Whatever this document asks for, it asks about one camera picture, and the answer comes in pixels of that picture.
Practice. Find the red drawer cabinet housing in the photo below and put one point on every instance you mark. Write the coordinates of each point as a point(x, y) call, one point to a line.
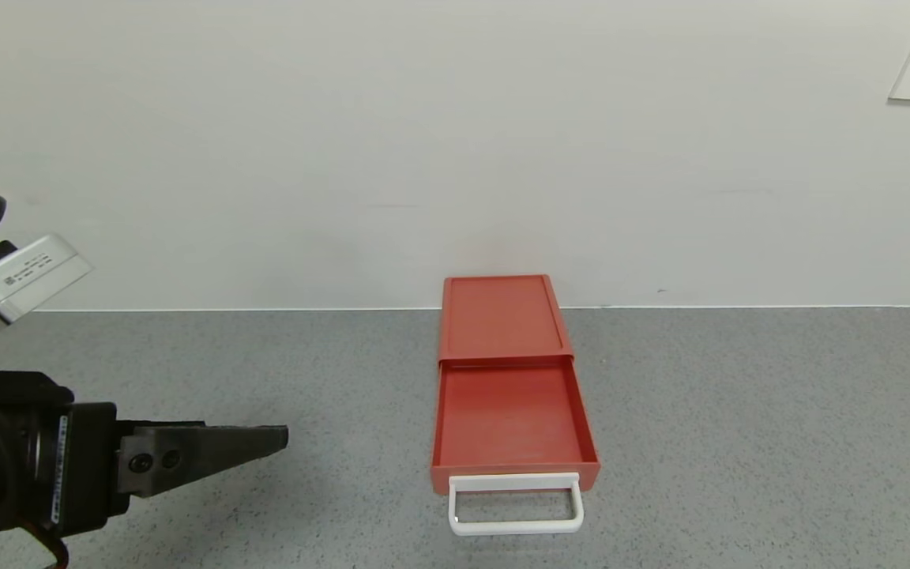
point(502, 316)

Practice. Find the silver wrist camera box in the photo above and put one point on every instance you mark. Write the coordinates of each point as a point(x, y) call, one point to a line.
point(28, 276)

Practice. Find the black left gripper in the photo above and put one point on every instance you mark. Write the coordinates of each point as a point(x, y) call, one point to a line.
point(85, 462)

